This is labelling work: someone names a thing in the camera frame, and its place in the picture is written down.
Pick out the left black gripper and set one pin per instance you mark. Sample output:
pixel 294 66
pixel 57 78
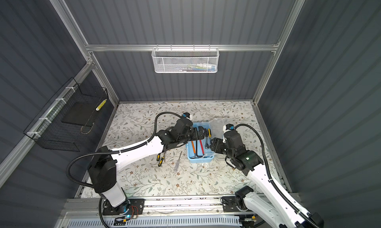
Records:
pixel 195 134

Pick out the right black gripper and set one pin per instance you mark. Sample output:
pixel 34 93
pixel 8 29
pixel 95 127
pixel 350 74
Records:
pixel 216 145

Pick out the light blue plastic toolbox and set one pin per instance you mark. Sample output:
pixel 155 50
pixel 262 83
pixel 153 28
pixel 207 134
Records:
pixel 200 151

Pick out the orange handled hex key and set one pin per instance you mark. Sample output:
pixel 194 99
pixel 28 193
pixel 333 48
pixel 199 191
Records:
pixel 194 148

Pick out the large black hex key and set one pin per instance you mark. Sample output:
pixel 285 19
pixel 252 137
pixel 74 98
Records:
pixel 197 142

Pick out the yellow black small screwdriver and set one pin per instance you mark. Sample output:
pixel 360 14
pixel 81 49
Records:
pixel 160 158

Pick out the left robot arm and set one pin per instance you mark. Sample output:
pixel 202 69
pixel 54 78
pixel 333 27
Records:
pixel 103 168

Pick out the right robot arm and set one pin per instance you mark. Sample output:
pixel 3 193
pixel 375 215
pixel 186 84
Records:
pixel 280 209

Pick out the items in white basket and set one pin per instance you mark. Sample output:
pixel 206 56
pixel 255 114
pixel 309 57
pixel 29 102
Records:
pixel 203 67

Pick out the white perforated front panel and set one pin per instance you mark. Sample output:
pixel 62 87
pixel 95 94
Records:
pixel 176 222

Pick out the yellow green marker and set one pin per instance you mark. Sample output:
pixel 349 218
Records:
pixel 101 104

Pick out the black pad in basket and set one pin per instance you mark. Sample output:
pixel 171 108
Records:
pixel 81 114

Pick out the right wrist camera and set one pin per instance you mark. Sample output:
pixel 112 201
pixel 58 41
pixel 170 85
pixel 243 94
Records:
pixel 228 127

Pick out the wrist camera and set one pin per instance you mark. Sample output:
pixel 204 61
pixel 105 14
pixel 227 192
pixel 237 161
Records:
pixel 187 116
pixel 228 127

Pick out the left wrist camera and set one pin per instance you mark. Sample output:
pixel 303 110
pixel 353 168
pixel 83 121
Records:
pixel 187 116

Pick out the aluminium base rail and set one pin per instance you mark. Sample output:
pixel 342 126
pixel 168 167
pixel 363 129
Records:
pixel 157 206

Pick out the white wire mesh basket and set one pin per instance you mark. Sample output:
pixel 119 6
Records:
pixel 167 62

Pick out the black wire basket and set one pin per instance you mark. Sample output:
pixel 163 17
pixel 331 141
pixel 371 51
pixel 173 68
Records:
pixel 50 133

